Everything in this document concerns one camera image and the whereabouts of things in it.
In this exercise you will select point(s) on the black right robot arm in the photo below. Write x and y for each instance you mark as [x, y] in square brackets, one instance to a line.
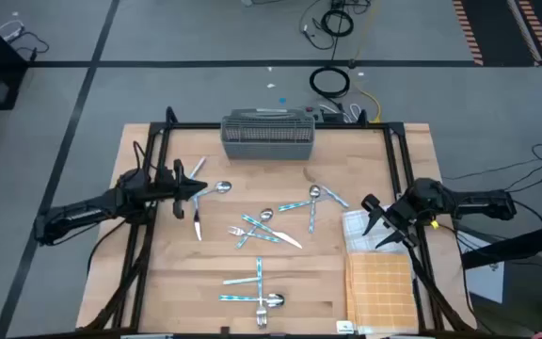
[478, 205]

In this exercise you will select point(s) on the grey power strip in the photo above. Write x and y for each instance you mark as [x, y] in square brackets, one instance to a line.
[319, 117]

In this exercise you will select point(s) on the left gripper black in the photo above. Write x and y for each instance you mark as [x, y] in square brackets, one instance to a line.
[177, 188]

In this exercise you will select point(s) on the black orange-striped floor mat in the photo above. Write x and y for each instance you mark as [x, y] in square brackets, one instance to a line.
[492, 28]

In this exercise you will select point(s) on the black adapter box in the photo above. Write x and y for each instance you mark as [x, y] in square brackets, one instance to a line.
[333, 117]

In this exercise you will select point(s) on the orange plaid cloth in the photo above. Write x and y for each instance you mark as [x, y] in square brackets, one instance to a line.
[381, 294]

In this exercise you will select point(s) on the white plaid cloth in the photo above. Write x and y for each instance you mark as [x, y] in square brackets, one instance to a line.
[355, 235]

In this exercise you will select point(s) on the small black clip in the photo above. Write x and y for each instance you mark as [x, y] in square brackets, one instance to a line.
[224, 331]

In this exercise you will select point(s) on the grey mesh cutlery basket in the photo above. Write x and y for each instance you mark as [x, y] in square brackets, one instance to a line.
[271, 148]

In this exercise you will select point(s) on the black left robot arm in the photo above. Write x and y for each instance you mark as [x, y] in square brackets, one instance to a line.
[78, 214]

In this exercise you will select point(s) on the white paper sheet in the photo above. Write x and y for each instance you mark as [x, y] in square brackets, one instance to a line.
[485, 282]

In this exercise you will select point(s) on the small white label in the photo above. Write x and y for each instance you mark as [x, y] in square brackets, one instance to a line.
[345, 326]

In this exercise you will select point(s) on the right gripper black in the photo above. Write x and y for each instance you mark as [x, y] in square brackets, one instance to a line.
[400, 216]

